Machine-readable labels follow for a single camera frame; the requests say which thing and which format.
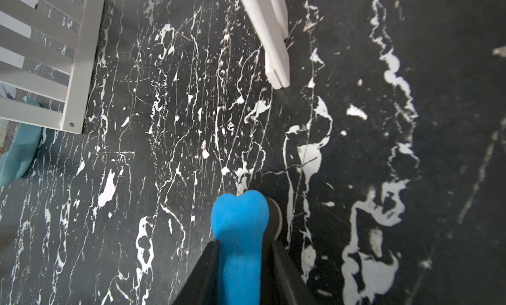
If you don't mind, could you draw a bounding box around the teal dustpan with brush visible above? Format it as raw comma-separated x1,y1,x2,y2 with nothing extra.
0,97,43,187

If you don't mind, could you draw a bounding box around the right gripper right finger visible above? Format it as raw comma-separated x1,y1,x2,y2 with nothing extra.
260,241,317,304

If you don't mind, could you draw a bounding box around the white wooden shelf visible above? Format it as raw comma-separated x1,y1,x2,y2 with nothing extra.
1,0,290,134

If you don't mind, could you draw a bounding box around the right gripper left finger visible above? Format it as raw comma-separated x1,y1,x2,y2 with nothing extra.
173,240,220,305

